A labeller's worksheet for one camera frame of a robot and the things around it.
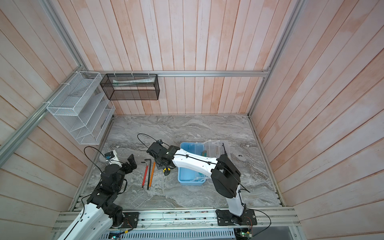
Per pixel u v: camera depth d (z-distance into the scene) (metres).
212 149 0.88
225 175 0.47
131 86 1.04
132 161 0.72
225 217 0.73
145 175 0.89
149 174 0.90
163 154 0.63
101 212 0.54
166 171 0.80
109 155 0.66
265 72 0.93
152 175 0.88
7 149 0.51
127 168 0.71
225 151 0.87
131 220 0.73
